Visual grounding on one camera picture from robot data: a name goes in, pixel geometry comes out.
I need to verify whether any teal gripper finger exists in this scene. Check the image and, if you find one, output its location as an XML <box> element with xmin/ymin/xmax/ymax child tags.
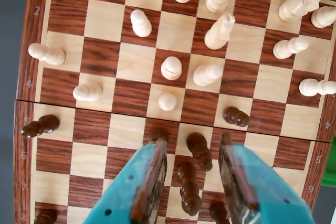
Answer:
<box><xmin>218</xmin><ymin>132</ymin><xmax>316</xmax><ymax>224</ymax></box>
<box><xmin>83</xmin><ymin>140</ymin><xmax>169</xmax><ymax>224</ymax></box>

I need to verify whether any wooden folding chess board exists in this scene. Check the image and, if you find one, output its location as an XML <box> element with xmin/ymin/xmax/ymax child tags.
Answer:
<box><xmin>13</xmin><ymin>0</ymin><xmax>336</xmax><ymax>224</ymax></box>

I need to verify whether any dark wooden pawn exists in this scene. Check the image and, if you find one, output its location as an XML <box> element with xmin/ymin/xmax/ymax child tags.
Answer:
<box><xmin>21</xmin><ymin>114</ymin><xmax>61</xmax><ymax>139</ymax></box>
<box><xmin>209</xmin><ymin>200</ymin><xmax>230</xmax><ymax>224</ymax></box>
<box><xmin>223</xmin><ymin>106</ymin><xmax>250</xmax><ymax>127</ymax></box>

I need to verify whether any dark wooden queen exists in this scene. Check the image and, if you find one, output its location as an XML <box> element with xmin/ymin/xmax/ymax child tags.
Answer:
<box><xmin>176</xmin><ymin>161</ymin><xmax>203</xmax><ymax>215</ymax></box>

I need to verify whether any green plastic tray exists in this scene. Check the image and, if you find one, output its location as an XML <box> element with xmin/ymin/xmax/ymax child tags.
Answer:
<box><xmin>320</xmin><ymin>134</ymin><xmax>336</xmax><ymax>187</ymax></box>

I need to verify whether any dark wooden bishop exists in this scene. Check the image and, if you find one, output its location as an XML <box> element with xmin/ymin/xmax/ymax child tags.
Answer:
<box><xmin>186</xmin><ymin>132</ymin><xmax>214</xmax><ymax>172</ymax></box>

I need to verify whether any dark wooden rook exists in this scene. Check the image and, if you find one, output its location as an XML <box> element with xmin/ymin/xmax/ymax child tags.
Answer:
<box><xmin>33</xmin><ymin>208</ymin><xmax>58</xmax><ymax>224</ymax></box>

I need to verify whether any white wooden pawn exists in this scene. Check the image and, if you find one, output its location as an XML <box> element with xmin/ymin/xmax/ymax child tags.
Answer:
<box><xmin>299</xmin><ymin>78</ymin><xmax>336</xmax><ymax>97</ymax></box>
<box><xmin>158</xmin><ymin>92</ymin><xmax>177</xmax><ymax>112</ymax></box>
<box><xmin>272</xmin><ymin>35</ymin><xmax>310</xmax><ymax>60</ymax></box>
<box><xmin>72</xmin><ymin>81</ymin><xmax>103</xmax><ymax>102</ymax></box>
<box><xmin>130</xmin><ymin>9</ymin><xmax>153</xmax><ymax>38</ymax></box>
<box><xmin>28</xmin><ymin>42</ymin><xmax>66</xmax><ymax>66</ymax></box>

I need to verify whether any white pawn centre board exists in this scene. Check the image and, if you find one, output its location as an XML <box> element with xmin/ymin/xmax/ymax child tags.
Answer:
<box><xmin>160</xmin><ymin>56</ymin><xmax>183</xmax><ymax>81</ymax></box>

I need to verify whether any white wooden rook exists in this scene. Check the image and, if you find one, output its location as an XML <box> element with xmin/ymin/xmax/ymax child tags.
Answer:
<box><xmin>311</xmin><ymin>5</ymin><xmax>336</xmax><ymax>29</ymax></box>

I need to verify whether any white wooden knight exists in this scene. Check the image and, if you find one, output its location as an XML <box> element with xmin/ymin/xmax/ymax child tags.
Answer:
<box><xmin>278</xmin><ymin>0</ymin><xmax>329</xmax><ymax>23</ymax></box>

